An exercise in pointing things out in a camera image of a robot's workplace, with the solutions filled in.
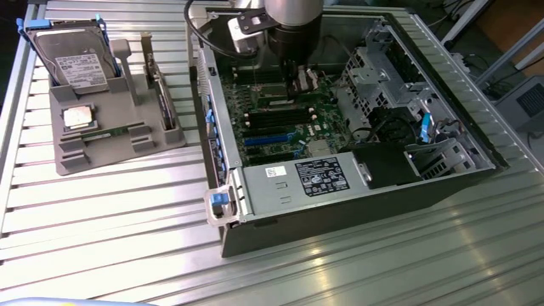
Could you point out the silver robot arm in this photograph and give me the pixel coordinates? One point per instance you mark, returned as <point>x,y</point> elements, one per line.
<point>293,11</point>

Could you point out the green RAM stick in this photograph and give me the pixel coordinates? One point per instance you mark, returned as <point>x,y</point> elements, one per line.
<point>104,132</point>

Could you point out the black RAM slot bank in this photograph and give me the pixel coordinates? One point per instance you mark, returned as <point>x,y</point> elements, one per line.
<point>280,116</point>

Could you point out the black graphics card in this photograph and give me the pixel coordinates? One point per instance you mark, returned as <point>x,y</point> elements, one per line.
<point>158,89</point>

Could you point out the black fan shroud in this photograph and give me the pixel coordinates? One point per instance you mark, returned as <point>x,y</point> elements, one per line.
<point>382,150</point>

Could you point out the blue case latch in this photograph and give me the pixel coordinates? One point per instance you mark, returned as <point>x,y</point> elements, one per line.
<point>217,203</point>

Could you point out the blue expansion slot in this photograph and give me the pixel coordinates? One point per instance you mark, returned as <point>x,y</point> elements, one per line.
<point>265,139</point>

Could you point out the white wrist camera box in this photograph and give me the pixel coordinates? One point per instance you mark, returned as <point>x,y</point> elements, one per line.
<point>244,36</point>

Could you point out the silver chipset heat sink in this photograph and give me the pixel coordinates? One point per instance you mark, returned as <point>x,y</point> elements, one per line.
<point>320,148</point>

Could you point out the CPU socket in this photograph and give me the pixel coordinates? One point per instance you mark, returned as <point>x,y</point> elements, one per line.
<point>280,92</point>

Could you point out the green motherboard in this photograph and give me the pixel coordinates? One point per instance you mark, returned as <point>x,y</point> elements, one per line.
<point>276,127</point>

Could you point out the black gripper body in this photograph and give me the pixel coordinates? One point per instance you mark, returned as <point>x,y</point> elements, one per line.
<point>293,43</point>

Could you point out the silver CPU chip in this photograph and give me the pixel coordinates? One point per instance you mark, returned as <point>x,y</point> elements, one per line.
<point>77,117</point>

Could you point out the metal disk bay cage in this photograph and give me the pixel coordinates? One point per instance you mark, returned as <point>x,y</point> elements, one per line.
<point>382,79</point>

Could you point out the grey parts rack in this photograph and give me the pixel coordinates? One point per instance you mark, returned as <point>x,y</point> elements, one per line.
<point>110,150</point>

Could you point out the white desk frame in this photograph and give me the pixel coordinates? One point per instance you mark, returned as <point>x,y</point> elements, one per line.
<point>480,22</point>

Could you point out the hard disk in blue carrier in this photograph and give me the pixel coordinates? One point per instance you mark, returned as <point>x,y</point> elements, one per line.
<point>72,60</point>

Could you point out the grey power supply unit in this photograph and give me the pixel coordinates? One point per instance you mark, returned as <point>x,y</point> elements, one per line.
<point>305,183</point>

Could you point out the black open PC case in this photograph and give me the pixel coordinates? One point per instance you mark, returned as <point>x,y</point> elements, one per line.
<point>340,207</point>

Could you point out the pale blue object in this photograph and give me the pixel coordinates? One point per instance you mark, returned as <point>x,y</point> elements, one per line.
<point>42,302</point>

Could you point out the grey computer tower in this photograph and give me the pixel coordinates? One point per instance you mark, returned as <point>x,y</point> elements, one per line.
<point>522,99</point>

